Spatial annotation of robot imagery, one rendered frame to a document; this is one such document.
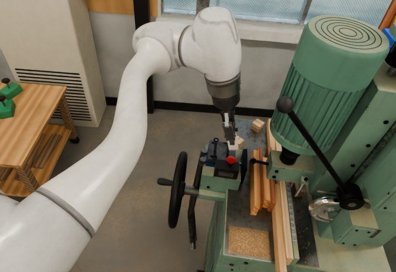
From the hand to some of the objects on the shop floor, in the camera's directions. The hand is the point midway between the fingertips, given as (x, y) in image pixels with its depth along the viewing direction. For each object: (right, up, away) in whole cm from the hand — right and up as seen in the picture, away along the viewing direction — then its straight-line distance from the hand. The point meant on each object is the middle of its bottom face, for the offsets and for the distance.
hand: (232, 141), depth 90 cm
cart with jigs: (-131, -28, +115) cm, 177 cm away
